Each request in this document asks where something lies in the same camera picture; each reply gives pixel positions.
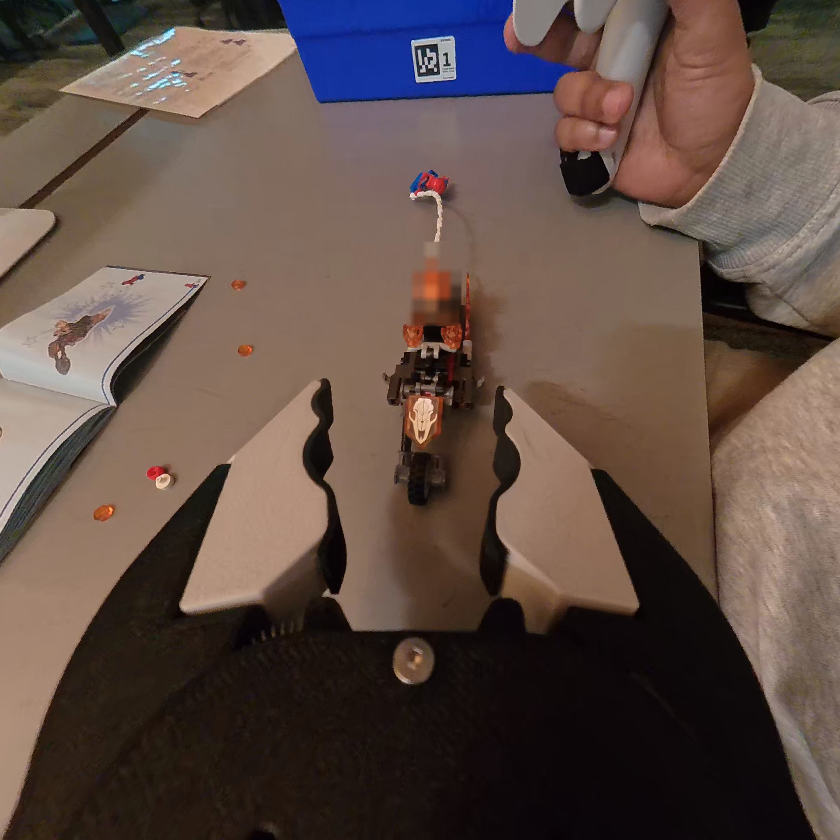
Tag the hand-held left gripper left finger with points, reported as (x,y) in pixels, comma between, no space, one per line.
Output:
(256,525)

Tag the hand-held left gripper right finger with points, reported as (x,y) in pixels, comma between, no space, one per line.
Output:
(564,525)

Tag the lego motorcycle model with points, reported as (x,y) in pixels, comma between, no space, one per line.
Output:
(423,420)

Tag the blue red lego minifigure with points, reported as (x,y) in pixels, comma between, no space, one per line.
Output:
(430,180)

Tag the lego instruction booklet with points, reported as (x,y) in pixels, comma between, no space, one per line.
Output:
(85,328)

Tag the person's right forearm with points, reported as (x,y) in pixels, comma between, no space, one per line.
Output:
(787,197)

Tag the person's right hand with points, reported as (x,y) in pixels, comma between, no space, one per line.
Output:
(695,98)

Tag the person's beige trousers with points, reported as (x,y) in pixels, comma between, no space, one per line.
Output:
(741,394)

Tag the blue plastic bin white tag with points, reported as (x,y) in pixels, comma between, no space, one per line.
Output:
(361,59)

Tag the white metal stand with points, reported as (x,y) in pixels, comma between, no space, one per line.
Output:
(23,236)

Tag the white paper sheet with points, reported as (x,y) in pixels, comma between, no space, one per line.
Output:
(184,65)

